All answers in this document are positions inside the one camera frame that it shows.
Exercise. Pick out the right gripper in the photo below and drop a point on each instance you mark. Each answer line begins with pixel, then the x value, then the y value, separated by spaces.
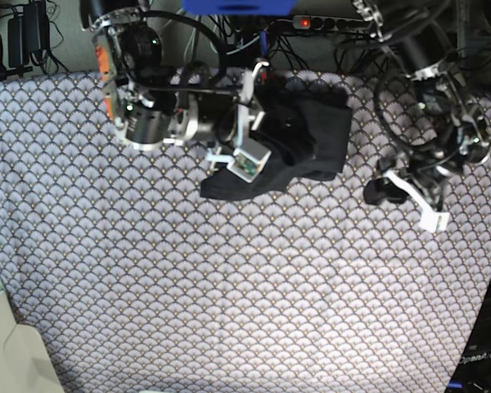
pixel 246 117

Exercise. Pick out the dark T-shirt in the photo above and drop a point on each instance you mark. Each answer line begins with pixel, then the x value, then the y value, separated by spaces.
pixel 307 133

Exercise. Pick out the black OpenArm box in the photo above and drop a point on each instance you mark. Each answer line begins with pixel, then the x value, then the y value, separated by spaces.
pixel 473 373

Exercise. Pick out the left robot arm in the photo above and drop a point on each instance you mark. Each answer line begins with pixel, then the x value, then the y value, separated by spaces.
pixel 409 32

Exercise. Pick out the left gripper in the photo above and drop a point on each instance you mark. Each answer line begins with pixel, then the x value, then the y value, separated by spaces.
pixel 409 188

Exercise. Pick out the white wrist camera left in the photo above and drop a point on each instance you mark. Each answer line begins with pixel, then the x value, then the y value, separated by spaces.
pixel 433 221

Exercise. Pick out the black power strip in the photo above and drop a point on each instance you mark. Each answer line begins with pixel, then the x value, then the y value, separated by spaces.
pixel 327 24

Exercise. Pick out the black power adapter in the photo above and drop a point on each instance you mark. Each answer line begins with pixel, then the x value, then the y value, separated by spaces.
pixel 28 35

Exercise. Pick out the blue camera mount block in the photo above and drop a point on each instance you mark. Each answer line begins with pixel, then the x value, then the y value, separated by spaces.
pixel 238 7

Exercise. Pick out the fan-patterned tablecloth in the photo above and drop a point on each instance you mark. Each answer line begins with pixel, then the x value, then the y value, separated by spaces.
pixel 134 281

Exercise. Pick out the beige cabinet corner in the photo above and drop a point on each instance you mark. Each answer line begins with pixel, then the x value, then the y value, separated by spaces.
pixel 25 365

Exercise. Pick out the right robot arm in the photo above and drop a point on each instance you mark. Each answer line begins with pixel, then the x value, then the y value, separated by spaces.
pixel 150 104

